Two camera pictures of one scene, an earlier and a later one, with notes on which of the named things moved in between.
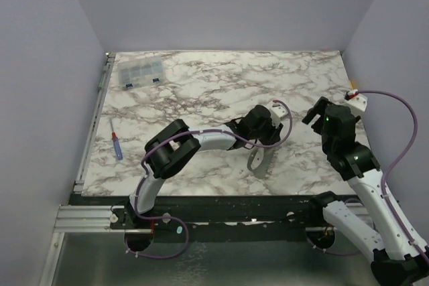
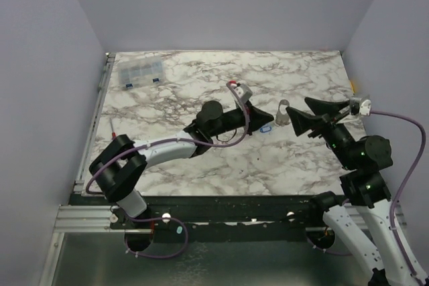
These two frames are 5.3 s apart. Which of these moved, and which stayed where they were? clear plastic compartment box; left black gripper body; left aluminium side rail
Moved: left black gripper body
Stayed: clear plastic compartment box; left aluminium side rail
